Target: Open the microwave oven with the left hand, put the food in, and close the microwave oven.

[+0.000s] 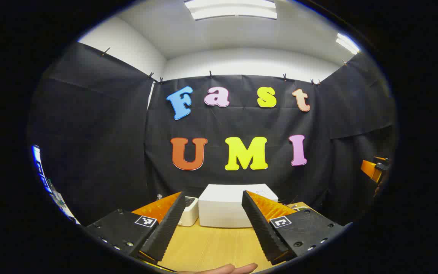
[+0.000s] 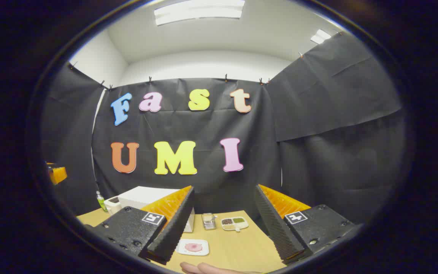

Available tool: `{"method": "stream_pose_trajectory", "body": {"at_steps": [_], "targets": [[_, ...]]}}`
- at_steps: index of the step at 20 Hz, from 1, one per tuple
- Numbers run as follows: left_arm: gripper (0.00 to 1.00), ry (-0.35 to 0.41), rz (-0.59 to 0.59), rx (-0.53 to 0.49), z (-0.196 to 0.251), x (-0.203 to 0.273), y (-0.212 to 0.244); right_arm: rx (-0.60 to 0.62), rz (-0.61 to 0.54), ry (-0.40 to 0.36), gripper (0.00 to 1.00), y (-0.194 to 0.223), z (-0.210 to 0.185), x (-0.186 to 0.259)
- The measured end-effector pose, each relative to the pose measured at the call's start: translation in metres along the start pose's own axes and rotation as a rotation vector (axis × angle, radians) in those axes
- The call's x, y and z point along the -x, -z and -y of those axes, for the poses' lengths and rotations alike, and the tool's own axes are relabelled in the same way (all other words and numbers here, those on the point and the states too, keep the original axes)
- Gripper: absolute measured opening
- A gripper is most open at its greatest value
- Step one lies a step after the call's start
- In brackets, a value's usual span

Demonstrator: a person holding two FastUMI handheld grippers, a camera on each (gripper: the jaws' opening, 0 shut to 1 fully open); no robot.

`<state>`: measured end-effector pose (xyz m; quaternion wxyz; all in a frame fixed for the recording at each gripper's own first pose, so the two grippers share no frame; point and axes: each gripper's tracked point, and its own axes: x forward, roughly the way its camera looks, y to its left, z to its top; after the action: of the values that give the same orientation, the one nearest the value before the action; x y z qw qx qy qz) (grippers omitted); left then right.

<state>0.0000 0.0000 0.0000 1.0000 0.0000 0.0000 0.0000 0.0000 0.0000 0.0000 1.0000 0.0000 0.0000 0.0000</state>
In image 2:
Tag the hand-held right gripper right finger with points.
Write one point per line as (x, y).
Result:
(276, 228)

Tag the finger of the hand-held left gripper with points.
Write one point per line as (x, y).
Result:
(57, 175)

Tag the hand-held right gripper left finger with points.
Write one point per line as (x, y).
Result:
(173, 232)

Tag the white square plate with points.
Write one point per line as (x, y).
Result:
(183, 249)

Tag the pink meat slice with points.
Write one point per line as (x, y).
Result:
(193, 247)

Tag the white microwave oven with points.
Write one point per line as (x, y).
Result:
(143, 196)

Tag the divided white spice dish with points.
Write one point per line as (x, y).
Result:
(234, 223)

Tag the green drink bottle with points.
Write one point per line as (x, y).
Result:
(101, 201)

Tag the white toaster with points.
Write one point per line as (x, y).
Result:
(111, 205)

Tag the black backdrop cloth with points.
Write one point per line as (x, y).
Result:
(203, 125)

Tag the small ceiling light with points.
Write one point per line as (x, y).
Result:
(320, 37)

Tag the long ceiling light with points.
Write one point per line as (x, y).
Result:
(200, 11)

